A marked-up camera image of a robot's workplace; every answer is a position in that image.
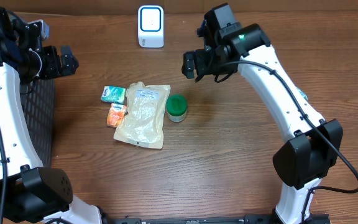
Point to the grey plastic basket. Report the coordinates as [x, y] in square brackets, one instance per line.
[26, 120]

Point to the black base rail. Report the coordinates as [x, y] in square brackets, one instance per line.
[197, 220]

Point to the green tissue packet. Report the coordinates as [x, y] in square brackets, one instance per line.
[113, 94]

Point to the orange tissue packet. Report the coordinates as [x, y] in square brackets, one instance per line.
[116, 114]

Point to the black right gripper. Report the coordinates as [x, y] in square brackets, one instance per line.
[201, 58]

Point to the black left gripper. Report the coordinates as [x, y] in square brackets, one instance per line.
[56, 68]

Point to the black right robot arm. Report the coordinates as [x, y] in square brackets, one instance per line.
[310, 143]

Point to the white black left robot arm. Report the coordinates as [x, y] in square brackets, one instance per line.
[29, 191]

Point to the green lid jar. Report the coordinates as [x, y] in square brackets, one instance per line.
[177, 108]

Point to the beige pouch bag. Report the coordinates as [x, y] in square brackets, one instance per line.
[143, 124]

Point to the teal wipes packet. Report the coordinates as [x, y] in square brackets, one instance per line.
[304, 95]

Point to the white barcode scanner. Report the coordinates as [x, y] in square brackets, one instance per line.
[150, 26]

